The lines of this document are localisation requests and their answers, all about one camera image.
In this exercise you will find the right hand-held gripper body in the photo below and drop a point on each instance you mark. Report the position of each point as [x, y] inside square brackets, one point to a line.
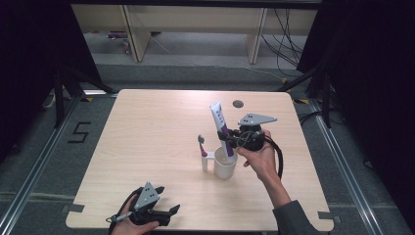
[256, 119]

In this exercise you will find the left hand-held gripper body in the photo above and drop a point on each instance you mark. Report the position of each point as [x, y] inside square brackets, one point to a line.
[147, 196]

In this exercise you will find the white purple toothpaste tube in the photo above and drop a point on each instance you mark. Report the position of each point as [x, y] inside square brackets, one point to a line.
[218, 114]

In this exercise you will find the pink toothbrush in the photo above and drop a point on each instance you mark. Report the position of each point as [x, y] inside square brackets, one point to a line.
[203, 150]

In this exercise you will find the person's left hand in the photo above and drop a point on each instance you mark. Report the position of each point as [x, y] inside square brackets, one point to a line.
[129, 229]

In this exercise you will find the person's right hand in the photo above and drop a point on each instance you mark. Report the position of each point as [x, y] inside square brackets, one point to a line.
[264, 163]

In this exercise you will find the round grey table grommet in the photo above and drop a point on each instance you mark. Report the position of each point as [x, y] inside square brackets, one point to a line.
[238, 103]

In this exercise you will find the yellow black tape piece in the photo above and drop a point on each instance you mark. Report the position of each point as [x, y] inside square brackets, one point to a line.
[301, 101]
[86, 99]

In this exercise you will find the black metal stand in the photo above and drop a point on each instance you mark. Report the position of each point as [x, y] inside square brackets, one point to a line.
[59, 101]
[326, 101]

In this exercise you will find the grey tape strip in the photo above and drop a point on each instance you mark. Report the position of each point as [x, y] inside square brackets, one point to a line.
[73, 208]
[328, 216]

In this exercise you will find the light wooden shelf unit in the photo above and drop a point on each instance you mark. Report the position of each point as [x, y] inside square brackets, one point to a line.
[195, 19]

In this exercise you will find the black curtain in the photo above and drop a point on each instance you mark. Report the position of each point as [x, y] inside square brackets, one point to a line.
[375, 81]
[29, 65]

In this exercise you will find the small coloured items under shelf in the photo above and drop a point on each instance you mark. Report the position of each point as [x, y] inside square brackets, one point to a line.
[125, 44]

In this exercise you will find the aluminium floor rail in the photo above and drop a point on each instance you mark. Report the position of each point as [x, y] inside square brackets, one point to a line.
[39, 166]
[342, 169]

